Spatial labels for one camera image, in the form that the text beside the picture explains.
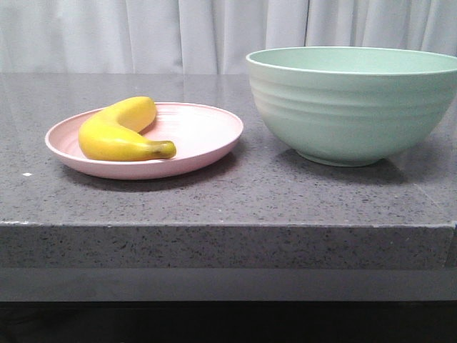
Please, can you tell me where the white curtain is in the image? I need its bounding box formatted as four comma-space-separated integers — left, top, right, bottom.
1, 1, 456, 74

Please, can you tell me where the pink plate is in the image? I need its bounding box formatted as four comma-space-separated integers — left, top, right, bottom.
45, 102, 243, 180

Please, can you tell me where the yellow banana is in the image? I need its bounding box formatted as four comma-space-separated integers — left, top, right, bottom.
78, 96, 176, 161

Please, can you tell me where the green ribbed bowl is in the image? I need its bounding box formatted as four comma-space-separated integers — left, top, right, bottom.
246, 46, 456, 166

